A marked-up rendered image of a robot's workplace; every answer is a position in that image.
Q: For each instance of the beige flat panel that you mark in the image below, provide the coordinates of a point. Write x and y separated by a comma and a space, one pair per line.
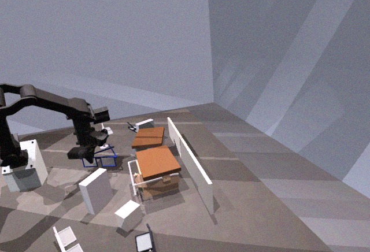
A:
198, 175

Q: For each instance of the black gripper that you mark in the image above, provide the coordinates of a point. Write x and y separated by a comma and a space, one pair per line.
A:
85, 150

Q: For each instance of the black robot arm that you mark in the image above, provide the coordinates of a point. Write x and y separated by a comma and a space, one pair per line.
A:
76, 109

